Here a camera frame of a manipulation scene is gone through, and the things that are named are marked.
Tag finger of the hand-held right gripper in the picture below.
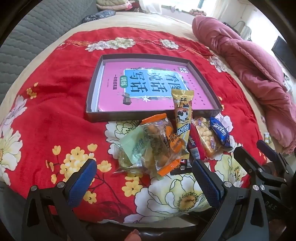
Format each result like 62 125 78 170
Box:
233 146 267 184
256 140 290 178

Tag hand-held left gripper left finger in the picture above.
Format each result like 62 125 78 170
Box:
21 158 98 241

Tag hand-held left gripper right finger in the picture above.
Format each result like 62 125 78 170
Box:
191 160 275 241

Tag dark chocolate bar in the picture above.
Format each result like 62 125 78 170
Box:
172 159 193 175

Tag blue cookie packet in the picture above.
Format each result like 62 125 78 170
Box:
209 117 234 152

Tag red snack packet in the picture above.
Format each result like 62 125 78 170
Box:
188 128 206 160

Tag clear puffed snack packet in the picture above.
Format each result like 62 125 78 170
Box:
193 117 222 160

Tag orange peanut packet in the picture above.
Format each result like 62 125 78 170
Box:
139 113 182 178

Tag green snack packet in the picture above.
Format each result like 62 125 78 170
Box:
112 126 160 179

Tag grey cardboard box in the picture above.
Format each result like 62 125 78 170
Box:
86 54 224 123

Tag yellow snack bar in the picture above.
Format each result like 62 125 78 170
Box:
171 89 195 160

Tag person's left hand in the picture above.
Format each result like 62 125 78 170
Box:
122 229 141 241

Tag pink quilt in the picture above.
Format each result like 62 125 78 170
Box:
191 16 296 155

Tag red floral blanket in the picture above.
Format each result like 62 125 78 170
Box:
0 27 269 224

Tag black television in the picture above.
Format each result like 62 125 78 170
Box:
271 36 296 78

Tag pink book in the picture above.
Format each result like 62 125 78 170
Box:
97 62 218 112

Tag metal chair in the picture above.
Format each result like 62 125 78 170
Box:
233 20 252 41

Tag grey quilted headboard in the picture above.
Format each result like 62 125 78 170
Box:
0 0 97 93

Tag beige bed sheet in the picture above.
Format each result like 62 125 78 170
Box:
0 10 278 163

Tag dark patterned pillow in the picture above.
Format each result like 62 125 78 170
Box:
81 10 116 24

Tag stack of folded blankets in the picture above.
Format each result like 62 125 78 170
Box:
96 0 139 11

